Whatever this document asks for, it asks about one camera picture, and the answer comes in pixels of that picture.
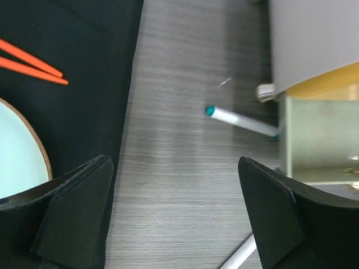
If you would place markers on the cream round drawer cabinet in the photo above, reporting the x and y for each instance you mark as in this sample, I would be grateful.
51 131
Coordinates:
314 63

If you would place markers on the pale green plate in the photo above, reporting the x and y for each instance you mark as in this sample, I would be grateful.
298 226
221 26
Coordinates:
24 160

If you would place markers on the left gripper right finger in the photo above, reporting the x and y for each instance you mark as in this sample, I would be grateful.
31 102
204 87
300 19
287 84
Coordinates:
296 225

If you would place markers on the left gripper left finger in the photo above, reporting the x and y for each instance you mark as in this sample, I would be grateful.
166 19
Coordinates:
62 223

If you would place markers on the white marker green cap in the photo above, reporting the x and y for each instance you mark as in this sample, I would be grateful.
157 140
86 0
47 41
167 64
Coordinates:
242 121

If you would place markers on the white marker blue cap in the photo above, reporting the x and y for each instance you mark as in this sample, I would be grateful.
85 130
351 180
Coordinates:
241 254

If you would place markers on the orange plastic spoon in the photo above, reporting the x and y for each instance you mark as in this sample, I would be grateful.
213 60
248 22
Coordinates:
21 68

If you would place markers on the black cloth mat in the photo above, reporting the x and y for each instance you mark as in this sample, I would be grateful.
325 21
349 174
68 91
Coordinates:
93 44

